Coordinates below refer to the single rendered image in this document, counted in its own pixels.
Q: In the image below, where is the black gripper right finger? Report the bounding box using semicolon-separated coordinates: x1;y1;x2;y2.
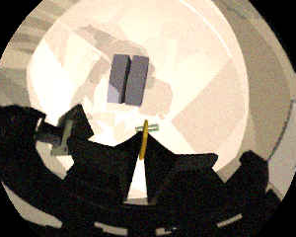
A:
144;133;219;204

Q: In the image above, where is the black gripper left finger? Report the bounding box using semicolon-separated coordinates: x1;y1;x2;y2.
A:
66;131;143;201

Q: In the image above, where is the gold coin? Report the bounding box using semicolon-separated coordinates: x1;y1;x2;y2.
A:
139;119;148;161

